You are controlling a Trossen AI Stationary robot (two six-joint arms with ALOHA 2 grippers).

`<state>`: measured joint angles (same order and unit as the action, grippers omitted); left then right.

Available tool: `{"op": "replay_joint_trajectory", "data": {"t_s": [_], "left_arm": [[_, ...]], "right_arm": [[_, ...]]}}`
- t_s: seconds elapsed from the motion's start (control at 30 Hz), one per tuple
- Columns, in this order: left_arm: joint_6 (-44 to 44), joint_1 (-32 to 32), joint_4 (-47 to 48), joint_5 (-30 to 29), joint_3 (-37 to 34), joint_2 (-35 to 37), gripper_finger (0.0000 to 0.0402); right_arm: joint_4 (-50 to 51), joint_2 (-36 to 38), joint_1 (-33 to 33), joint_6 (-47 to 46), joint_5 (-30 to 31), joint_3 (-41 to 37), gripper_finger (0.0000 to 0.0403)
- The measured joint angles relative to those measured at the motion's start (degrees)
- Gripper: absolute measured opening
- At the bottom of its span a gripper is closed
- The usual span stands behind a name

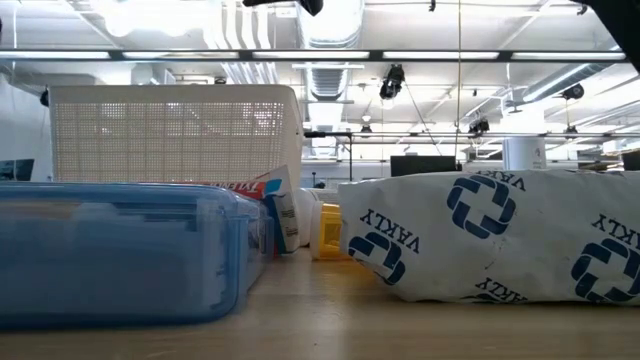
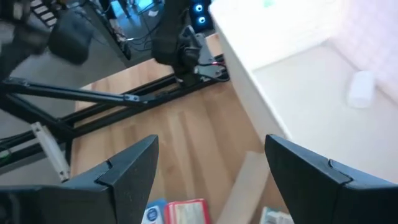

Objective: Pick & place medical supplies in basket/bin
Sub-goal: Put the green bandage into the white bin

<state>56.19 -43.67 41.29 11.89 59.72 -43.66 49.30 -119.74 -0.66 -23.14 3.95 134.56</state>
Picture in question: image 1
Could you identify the red white Tylenol box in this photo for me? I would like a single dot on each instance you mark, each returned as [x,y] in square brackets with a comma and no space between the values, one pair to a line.
[286,220]

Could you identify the orange pill bottle white cap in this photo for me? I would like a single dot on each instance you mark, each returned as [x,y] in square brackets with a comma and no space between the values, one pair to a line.
[331,235]

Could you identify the blue first aid kit case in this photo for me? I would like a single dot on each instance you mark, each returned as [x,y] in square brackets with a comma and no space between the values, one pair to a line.
[115,250]

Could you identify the white packet with blue logos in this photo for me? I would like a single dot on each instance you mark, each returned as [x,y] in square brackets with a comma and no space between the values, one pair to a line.
[525,240]

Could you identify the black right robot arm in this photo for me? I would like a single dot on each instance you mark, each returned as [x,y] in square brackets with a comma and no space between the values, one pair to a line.
[625,20]

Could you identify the white perforated plastic basket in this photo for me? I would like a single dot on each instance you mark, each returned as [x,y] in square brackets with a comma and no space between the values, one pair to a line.
[175,135]

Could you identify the black pole stand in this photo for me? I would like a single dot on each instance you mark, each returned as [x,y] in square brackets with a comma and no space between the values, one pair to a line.
[350,150]

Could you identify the black computer monitor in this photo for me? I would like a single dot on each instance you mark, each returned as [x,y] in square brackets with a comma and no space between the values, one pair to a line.
[422,166]

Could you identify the white round pillar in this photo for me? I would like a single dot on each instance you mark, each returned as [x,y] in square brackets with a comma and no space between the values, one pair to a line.
[524,152]

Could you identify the silver ceiling air duct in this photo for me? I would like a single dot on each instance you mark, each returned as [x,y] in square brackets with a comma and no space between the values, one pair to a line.
[327,40]

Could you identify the black overhead light rail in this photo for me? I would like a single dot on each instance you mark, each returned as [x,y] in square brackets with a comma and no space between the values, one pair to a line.
[375,55]

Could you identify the black hanging ceiling camera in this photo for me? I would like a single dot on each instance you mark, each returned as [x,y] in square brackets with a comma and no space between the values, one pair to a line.
[391,82]

